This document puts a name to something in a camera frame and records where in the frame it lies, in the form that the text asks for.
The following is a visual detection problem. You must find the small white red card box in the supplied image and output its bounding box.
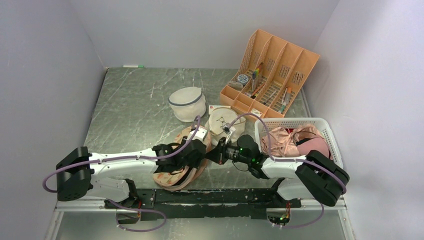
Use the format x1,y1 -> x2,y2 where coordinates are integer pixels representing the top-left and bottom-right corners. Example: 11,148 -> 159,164
208,105 -> 231,115

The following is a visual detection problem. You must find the orange plastic file organizer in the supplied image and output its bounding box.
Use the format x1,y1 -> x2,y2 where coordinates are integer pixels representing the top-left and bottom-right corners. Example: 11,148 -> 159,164
219,29 -> 320,118

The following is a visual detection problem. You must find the pink satin bra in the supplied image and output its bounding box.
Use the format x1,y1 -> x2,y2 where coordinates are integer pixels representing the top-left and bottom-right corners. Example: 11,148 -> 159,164
260,124 -> 322,157

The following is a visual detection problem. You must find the green white marker pen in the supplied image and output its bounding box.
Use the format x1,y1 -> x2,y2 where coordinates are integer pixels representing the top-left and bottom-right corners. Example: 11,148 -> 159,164
122,64 -> 145,69

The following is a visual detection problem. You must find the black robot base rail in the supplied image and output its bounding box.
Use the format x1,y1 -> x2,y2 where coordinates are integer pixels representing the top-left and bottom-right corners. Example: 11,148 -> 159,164
117,187 -> 301,221

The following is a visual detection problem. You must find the multicolour marker pen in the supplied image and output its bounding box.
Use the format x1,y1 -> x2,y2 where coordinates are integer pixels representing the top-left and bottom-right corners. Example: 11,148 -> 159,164
251,68 -> 259,92

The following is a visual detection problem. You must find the tulip print mesh laundry bag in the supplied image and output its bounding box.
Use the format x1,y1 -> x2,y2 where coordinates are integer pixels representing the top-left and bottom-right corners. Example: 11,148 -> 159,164
153,126 -> 212,191

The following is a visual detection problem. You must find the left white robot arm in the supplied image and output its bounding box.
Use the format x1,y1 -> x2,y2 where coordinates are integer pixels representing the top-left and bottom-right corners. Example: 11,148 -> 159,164
56,139 -> 207,208

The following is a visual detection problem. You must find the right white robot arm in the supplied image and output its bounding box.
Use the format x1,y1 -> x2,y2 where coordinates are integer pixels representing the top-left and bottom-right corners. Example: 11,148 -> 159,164
205,134 -> 350,207

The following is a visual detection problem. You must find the dusty pink bra cup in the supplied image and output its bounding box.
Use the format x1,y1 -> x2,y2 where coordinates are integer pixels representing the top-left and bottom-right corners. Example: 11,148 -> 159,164
297,137 -> 331,159

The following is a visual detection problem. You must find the cream embroidered mesh laundry bag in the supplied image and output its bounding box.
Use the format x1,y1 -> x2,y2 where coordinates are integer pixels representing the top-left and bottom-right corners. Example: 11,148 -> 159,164
206,106 -> 247,146

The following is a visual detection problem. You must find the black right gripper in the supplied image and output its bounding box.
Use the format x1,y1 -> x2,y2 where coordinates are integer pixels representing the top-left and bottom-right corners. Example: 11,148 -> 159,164
204,136 -> 251,165

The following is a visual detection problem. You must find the orange capped pen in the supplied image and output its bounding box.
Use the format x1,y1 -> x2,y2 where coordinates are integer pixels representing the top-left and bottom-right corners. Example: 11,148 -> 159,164
282,87 -> 292,107

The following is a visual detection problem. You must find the white blue-trimmed mesh laundry bag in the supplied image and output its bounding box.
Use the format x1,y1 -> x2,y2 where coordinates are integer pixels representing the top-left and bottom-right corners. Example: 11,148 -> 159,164
168,86 -> 206,123

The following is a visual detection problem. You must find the blue white round tin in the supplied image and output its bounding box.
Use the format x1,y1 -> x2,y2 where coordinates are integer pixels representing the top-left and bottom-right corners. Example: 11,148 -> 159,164
237,74 -> 250,86

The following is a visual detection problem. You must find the white plastic laundry basket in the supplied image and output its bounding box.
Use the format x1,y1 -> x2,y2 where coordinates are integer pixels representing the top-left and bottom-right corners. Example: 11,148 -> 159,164
262,117 -> 344,169

